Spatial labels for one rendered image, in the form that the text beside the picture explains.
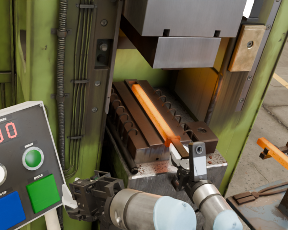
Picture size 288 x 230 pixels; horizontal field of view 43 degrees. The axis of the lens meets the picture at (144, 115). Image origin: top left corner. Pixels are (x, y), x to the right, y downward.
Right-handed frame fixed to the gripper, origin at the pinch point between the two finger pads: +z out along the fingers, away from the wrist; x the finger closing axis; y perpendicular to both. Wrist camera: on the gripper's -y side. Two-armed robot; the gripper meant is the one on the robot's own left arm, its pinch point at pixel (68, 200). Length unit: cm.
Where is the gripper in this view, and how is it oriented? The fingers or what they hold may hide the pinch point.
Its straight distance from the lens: 89.4
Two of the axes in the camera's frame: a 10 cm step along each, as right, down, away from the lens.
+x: -6.9, 2.9, -6.7
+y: -2.1, -9.6, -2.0
